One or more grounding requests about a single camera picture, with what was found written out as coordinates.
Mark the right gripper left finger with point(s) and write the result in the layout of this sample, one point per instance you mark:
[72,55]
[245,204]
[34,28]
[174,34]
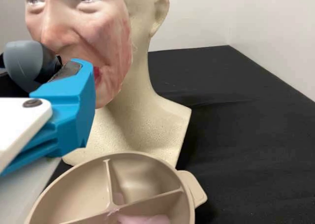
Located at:
[12,88]

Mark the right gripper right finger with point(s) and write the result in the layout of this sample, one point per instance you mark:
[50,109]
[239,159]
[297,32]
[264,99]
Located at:
[73,110]

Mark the dummy head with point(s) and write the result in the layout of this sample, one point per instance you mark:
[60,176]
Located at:
[137,105]

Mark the beige divided bowl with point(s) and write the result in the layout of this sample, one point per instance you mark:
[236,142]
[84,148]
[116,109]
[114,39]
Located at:
[152,182]

